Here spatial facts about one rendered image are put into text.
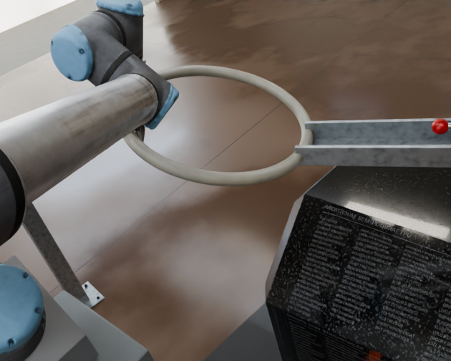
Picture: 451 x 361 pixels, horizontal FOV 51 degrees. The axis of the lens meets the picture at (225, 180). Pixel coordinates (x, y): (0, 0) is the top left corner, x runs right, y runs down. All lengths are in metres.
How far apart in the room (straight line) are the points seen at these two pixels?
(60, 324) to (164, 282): 1.45
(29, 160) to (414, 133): 0.89
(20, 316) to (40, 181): 0.47
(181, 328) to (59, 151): 1.90
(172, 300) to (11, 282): 1.63
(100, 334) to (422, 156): 0.88
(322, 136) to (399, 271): 0.40
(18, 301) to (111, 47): 0.48
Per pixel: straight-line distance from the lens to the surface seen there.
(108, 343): 1.27
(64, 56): 0.90
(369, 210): 1.36
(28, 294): 0.93
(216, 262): 2.59
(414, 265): 1.29
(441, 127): 1.01
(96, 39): 0.89
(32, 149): 0.49
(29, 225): 2.39
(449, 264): 1.27
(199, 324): 2.34
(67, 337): 1.20
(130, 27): 0.97
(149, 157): 1.03
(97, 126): 0.61
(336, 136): 1.19
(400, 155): 1.07
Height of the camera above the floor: 1.74
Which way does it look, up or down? 33 degrees down
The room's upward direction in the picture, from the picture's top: 16 degrees counter-clockwise
